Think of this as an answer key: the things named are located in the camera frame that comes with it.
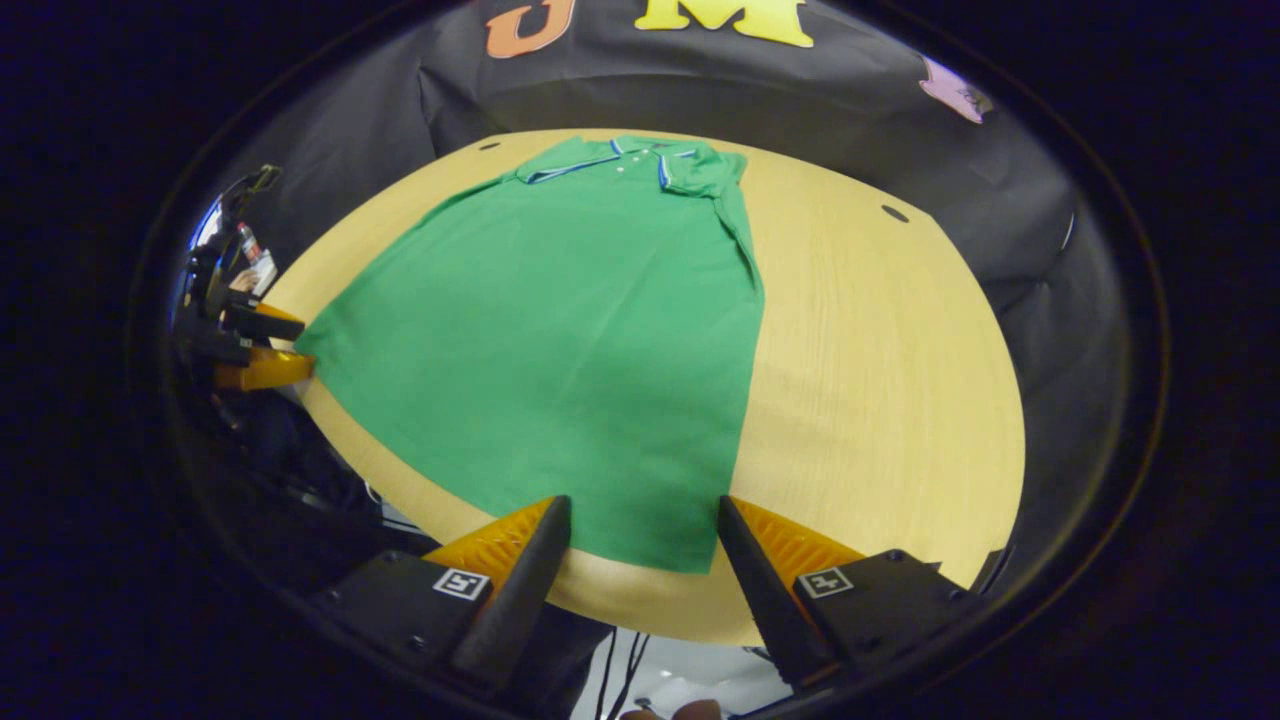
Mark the black backdrop cloth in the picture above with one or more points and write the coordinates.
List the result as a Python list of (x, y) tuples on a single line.
[(850, 90)]

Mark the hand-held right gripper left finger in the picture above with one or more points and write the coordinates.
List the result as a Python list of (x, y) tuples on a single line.
[(525, 590)]

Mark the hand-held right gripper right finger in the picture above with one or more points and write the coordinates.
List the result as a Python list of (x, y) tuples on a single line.
[(765, 600)]

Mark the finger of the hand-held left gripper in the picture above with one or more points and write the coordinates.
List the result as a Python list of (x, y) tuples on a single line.
[(265, 325), (265, 370)]

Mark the green T-shirt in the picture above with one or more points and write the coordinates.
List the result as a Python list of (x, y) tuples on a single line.
[(560, 350)]

